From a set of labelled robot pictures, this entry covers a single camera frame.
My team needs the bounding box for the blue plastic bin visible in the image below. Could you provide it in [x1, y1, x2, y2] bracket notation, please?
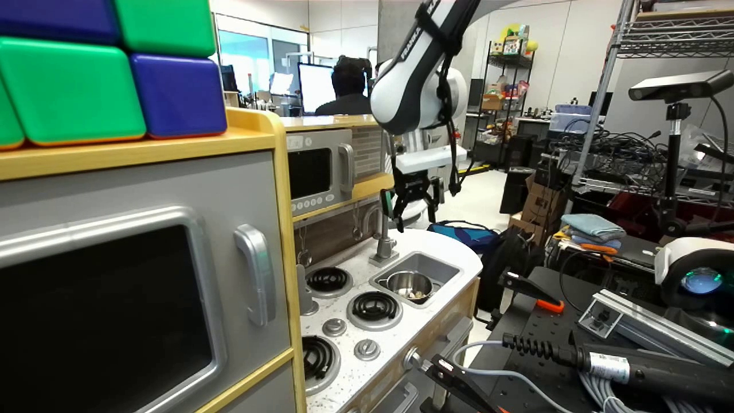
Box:
[549, 103, 597, 137]

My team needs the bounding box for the black ribbed tool handle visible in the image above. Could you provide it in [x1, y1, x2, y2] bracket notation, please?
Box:
[499, 330, 734, 408]

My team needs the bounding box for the blue plastic toy block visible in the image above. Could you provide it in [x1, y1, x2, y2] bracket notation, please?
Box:
[128, 54, 229, 140]
[0, 0, 122, 46]

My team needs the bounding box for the folded teal cloth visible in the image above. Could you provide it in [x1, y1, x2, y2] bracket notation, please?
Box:
[559, 212, 628, 243]

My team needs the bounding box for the metal wire shelf rack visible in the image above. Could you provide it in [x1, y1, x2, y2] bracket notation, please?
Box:
[572, 0, 734, 189]

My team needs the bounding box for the black perforated work table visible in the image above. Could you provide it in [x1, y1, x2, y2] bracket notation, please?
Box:
[468, 262, 734, 413]

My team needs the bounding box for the black backpack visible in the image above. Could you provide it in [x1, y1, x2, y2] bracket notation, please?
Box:
[476, 227, 537, 318]

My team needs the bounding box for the computer monitor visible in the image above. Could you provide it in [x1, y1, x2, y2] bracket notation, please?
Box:
[295, 63, 339, 118]

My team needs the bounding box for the black coil toy burner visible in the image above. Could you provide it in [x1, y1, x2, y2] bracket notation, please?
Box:
[306, 265, 355, 298]
[300, 332, 343, 398]
[343, 290, 404, 332]

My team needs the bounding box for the black camera stand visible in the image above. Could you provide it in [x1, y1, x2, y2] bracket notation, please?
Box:
[658, 102, 691, 234]

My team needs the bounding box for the silver aluminium rail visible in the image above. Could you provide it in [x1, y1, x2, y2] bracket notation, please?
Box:
[579, 287, 734, 369]

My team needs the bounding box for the white round device teal lens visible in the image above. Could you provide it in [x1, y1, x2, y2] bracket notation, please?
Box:
[652, 237, 734, 318]

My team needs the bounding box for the black shelf with colourful items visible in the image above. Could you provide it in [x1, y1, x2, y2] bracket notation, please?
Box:
[480, 22, 538, 148]

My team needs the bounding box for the blue bag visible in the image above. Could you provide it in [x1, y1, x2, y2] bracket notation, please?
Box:
[426, 220, 502, 254]

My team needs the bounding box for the toy kitchen with speckled counter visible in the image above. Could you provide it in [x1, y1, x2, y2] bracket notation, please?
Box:
[0, 106, 486, 413]

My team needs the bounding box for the grey toy sink basin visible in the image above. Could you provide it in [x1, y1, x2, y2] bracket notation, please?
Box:
[369, 250, 460, 310]

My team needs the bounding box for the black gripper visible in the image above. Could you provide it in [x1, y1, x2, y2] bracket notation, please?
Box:
[382, 167, 444, 233]

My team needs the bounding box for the seated person in dark top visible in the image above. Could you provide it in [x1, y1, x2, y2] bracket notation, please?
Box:
[317, 54, 376, 118]

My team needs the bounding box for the grey toy door handle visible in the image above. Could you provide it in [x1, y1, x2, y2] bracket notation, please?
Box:
[232, 223, 277, 330]

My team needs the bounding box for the grey round toy knob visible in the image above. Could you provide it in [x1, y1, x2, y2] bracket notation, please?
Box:
[353, 338, 382, 363]
[322, 318, 348, 339]

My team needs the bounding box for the grey toy microwave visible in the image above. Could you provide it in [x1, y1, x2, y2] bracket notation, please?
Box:
[285, 126, 394, 225]

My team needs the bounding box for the brown cardboard box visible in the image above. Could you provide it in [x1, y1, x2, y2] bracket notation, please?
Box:
[520, 179, 569, 233]

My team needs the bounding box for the silver metal pot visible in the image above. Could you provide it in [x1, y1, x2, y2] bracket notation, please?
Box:
[382, 269, 435, 307]

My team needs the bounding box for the grey toy faucet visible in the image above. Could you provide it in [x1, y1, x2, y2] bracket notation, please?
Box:
[369, 205, 401, 269]

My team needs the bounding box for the small brown toy object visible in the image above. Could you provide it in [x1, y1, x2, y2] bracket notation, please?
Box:
[408, 276, 431, 304]

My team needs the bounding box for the black robot cable hose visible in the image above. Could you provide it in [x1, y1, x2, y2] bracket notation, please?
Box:
[434, 43, 464, 197]

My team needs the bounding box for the green plastic toy block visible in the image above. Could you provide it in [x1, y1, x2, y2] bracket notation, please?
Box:
[0, 79, 27, 152]
[113, 0, 220, 59]
[0, 34, 148, 150]

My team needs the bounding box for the thin grey cable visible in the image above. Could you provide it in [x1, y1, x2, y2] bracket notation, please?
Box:
[450, 339, 574, 413]

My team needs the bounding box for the black stereo camera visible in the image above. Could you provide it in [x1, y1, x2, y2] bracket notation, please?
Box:
[627, 66, 734, 106]

